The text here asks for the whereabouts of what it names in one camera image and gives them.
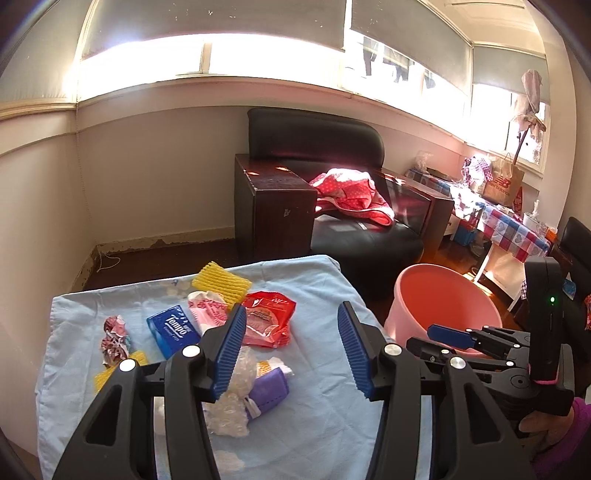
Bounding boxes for white styrofoam piece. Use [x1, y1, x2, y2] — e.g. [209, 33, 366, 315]
[256, 357, 294, 378]

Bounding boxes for clear bubble wrap piece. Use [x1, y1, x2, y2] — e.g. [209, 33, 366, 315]
[204, 347, 257, 438]

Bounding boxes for pink plastic trash bucket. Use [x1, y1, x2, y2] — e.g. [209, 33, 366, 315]
[384, 263, 502, 346]

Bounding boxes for pink white patterned bag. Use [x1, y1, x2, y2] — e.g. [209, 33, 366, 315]
[187, 291, 228, 334]

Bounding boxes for blue Tempo tissue pack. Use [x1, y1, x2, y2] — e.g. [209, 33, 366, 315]
[146, 305, 201, 359]

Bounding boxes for red snack wrapper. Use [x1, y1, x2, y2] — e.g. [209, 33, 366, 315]
[242, 291, 297, 349]

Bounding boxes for yellow foam fruit net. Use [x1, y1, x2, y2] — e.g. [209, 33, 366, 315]
[191, 261, 252, 311]

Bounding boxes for red white wrapper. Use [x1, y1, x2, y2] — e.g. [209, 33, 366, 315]
[100, 315, 130, 367]

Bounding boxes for person's right hand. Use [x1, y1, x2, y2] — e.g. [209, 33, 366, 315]
[519, 407, 575, 453]

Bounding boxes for light blue floral tablecloth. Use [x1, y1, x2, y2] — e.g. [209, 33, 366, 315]
[35, 254, 435, 480]

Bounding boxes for checkered cloth side table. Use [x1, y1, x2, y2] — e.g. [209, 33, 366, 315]
[406, 168, 553, 310]

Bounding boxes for red polka dot garment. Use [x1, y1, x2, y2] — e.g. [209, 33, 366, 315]
[308, 168, 394, 227]

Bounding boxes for black leather armchair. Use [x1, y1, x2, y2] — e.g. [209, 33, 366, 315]
[235, 107, 453, 293]

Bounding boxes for brown paper shopping bag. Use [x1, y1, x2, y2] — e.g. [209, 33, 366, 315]
[482, 156, 525, 207]

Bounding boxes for coat stand with clothes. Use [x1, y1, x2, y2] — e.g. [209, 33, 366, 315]
[513, 69, 546, 164]

